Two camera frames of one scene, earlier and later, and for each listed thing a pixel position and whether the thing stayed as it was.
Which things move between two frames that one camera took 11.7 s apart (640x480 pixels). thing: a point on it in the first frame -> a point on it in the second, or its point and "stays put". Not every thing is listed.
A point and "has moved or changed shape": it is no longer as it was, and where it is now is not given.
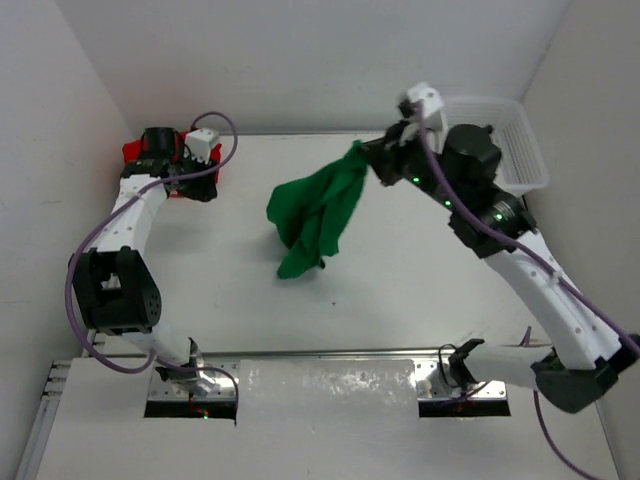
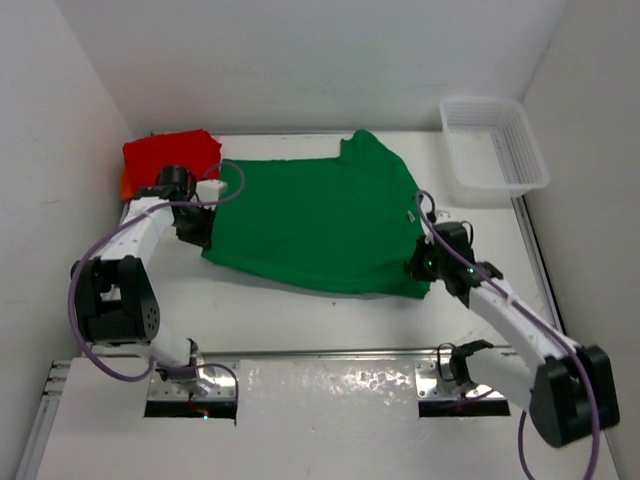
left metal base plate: x=218 y=379 stays put
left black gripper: x=204 y=191 -> x=202 y=237
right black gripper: x=382 y=153 -> x=414 y=264
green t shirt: x=307 y=212 has moved or changed shape
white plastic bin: x=523 y=165 stays put
